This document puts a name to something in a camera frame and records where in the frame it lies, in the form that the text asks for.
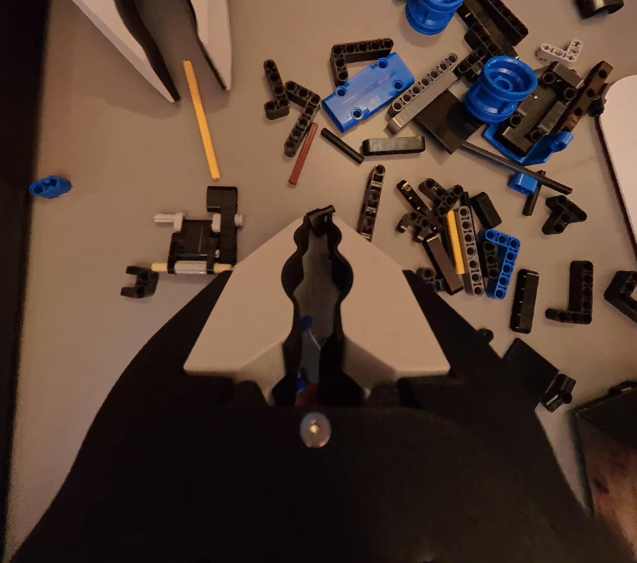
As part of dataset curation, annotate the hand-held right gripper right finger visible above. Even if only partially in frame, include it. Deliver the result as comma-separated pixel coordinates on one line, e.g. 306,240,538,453
321,215,452,407

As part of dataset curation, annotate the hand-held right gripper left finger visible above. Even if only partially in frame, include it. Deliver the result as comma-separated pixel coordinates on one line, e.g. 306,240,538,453
183,217,309,407

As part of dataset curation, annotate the black beam frame assembly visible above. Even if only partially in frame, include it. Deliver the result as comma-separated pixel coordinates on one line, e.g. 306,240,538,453
152,186,245,276

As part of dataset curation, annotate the black pin connector block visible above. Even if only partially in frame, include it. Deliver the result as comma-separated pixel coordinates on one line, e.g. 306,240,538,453
120,266,160,299

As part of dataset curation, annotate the yellow axle with black connector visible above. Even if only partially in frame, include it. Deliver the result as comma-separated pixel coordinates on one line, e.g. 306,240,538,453
182,60,221,181

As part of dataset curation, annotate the small black axle connector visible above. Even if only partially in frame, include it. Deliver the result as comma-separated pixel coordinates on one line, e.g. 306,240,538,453
305,205,335,237

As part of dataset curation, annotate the grey desk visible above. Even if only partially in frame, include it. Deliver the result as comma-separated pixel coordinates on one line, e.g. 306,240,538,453
10,0,637,544

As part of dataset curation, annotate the short yellow axle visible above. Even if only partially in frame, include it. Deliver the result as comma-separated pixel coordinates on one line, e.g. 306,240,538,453
446,210,466,275

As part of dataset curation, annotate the black dotted mat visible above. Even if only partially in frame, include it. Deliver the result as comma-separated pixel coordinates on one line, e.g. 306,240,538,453
0,0,53,489

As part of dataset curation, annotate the long grey beam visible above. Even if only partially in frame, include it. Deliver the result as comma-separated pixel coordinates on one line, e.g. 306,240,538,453
457,206,486,297

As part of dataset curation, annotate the blue angled beam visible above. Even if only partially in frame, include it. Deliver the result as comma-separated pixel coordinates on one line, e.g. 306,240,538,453
479,228,521,300

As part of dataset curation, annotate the black square panel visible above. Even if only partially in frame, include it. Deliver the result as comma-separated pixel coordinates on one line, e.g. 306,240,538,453
503,338,560,407

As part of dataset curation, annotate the pile of black and blue bricks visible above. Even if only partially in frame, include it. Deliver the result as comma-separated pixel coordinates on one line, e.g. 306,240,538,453
263,0,637,414

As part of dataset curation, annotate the short brown axle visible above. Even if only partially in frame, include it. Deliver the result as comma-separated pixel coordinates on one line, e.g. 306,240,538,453
289,122,319,186

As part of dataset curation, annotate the blue rectangular panel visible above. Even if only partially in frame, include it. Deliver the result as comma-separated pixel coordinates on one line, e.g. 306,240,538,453
321,51,415,133

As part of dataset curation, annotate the long thin black axle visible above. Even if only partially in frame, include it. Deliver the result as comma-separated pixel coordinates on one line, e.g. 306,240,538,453
463,141,573,195

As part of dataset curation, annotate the small blue two-hole beam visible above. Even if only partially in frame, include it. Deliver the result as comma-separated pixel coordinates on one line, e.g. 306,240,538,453
29,176,72,199

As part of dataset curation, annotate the black toy set box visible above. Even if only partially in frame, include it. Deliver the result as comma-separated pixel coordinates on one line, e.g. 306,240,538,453
575,381,637,531

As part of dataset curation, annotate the small white angled beam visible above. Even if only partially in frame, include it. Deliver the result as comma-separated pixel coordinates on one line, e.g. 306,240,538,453
536,39,584,63

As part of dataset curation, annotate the black chassis on blue frame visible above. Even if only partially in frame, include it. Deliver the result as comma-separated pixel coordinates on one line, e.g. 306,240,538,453
482,61,614,166

